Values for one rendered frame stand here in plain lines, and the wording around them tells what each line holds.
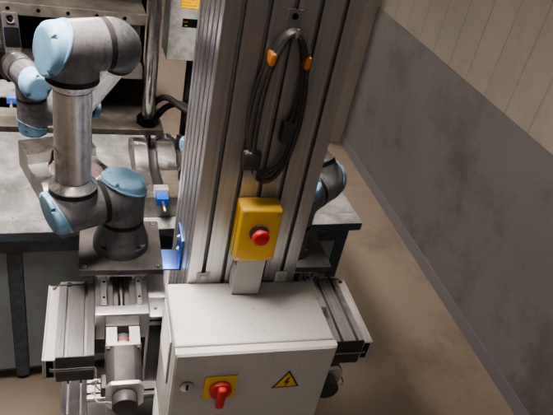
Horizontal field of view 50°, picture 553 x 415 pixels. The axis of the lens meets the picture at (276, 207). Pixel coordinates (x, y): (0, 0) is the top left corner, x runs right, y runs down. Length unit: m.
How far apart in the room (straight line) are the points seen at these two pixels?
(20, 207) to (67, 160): 0.85
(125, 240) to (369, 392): 1.61
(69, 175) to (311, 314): 0.65
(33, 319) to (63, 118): 1.26
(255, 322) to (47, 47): 0.71
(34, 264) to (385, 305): 1.88
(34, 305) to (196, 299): 1.25
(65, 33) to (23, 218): 1.04
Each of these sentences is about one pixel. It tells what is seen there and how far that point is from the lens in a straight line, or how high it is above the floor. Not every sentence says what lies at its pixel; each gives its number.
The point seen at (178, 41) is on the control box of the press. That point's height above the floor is 1.16.
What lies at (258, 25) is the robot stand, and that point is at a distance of 1.06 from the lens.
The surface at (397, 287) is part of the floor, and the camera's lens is 3.52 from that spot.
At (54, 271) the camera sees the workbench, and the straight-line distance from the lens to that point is 2.36.
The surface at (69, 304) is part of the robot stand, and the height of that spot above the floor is 0.94.
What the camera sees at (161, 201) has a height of 0.90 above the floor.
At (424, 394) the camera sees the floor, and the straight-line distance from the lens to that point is 3.01.
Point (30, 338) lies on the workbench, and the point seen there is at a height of 0.24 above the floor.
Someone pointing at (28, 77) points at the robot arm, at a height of 1.46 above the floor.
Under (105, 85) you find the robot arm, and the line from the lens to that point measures 1.56.
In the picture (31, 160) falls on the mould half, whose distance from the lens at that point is 2.40.
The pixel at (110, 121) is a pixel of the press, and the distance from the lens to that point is 2.91.
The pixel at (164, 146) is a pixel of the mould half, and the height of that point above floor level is 0.93.
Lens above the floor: 2.12
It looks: 33 degrees down
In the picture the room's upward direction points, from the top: 13 degrees clockwise
